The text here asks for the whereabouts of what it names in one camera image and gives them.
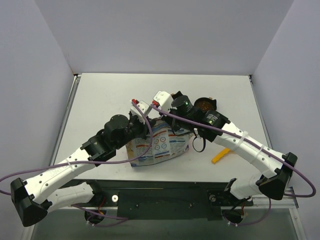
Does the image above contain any pet food bag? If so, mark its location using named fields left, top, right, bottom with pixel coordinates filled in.
left=126, top=118, right=194, bottom=167

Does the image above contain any yellow plastic scoop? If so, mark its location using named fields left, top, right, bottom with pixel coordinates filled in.
left=211, top=148, right=230, bottom=164

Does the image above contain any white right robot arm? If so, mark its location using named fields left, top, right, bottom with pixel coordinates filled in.
left=153, top=91, right=298, bottom=205

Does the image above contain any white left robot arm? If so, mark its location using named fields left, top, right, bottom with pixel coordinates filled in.
left=10, top=108, right=151, bottom=227

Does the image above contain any black fish cat bowl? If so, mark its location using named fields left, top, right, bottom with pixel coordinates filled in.
left=171, top=91, right=184, bottom=100

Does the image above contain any black paw cat bowl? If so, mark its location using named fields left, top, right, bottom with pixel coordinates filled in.
left=194, top=97, right=217, bottom=113

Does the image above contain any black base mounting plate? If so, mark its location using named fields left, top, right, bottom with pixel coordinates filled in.
left=61, top=179, right=255, bottom=222

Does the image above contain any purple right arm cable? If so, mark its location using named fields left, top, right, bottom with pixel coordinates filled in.
left=151, top=104, right=316, bottom=228

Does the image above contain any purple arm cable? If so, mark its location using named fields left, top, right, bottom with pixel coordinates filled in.
left=151, top=104, right=316, bottom=228
left=0, top=102, right=153, bottom=228

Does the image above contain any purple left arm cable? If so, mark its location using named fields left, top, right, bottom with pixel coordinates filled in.
left=0, top=102, right=153, bottom=228

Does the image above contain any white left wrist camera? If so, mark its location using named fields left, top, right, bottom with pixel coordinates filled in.
left=130, top=99, right=152, bottom=124

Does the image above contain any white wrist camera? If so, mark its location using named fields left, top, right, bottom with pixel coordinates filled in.
left=130, top=99, right=152, bottom=124
left=152, top=91, right=174, bottom=113

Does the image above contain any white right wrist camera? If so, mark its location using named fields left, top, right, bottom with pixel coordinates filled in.
left=152, top=91, right=174, bottom=113

